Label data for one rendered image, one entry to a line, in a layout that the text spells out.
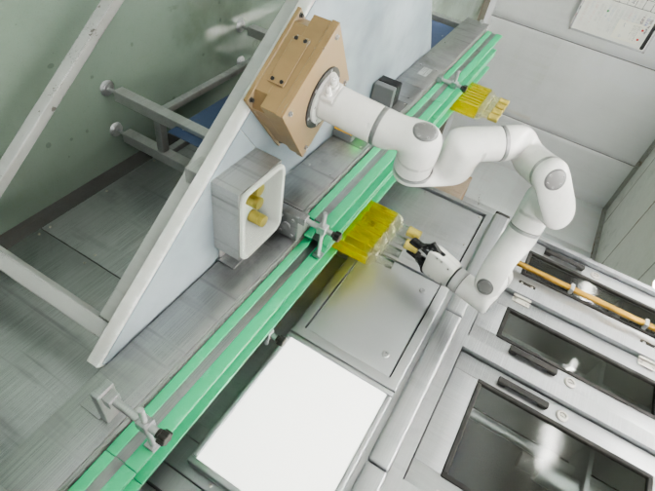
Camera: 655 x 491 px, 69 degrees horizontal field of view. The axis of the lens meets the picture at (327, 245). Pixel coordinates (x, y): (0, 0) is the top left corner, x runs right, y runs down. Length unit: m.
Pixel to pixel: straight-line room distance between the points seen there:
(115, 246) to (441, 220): 1.17
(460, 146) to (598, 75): 6.15
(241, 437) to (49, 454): 0.41
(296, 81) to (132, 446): 0.82
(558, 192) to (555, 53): 6.03
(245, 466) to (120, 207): 1.00
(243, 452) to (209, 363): 0.23
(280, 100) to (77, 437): 0.79
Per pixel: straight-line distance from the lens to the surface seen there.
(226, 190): 1.10
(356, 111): 1.15
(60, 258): 1.69
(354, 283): 1.54
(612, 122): 7.47
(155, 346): 1.18
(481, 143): 1.17
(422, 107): 1.94
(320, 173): 1.46
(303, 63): 1.11
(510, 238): 1.36
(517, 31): 7.23
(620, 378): 1.78
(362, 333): 1.43
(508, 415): 1.51
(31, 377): 1.46
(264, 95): 1.10
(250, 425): 1.27
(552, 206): 1.25
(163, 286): 1.18
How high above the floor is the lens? 1.33
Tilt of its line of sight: 15 degrees down
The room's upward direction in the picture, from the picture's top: 118 degrees clockwise
